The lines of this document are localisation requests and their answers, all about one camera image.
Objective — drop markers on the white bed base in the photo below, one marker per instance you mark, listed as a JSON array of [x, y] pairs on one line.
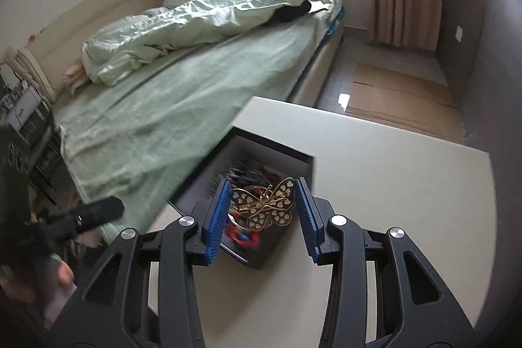
[[318, 66]]

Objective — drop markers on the grey device stack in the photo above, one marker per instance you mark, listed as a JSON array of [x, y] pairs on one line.
[[28, 115]]

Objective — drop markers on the cream padded headboard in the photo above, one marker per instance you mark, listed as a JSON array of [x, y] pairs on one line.
[[89, 5]]

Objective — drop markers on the bed with green duvet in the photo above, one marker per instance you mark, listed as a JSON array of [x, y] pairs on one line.
[[163, 128]]

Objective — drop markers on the blue patterned mattress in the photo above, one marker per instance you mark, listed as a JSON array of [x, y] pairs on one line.
[[335, 24]]

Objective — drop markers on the flat cardboard sheets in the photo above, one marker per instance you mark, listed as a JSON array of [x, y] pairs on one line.
[[403, 103]]

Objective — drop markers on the gold butterfly hair clip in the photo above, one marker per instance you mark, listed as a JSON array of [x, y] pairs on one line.
[[261, 217]]

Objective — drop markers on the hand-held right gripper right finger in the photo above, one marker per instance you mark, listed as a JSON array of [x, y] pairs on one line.
[[306, 221]]

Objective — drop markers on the person's left hand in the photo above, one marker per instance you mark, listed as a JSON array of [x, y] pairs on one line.
[[61, 274]]

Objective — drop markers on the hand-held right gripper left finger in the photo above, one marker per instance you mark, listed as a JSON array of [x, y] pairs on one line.
[[214, 221]]

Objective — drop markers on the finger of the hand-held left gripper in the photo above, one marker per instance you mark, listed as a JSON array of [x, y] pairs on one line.
[[93, 213]]

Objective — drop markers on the pale patterned pillow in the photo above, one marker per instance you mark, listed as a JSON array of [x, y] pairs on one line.
[[74, 77]]

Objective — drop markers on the black garment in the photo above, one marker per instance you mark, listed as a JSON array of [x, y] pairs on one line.
[[291, 13]]

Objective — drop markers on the black storage box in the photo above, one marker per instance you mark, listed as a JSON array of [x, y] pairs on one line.
[[269, 246]]

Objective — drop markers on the white wall socket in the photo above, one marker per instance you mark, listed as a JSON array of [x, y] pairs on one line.
[[459, 34]]

